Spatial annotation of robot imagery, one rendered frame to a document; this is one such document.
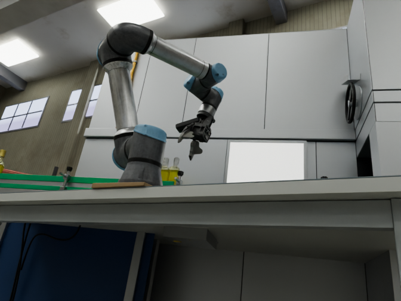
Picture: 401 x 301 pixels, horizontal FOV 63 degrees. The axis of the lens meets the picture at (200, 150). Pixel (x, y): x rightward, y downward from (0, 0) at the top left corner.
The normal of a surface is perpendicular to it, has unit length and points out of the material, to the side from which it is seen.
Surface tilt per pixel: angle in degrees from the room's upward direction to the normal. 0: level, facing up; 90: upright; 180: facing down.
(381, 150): 90
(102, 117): 90
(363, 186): 90
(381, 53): 90
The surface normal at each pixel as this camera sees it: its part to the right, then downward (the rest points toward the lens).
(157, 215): -0.44, -0.42
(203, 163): -0.21, -0.43
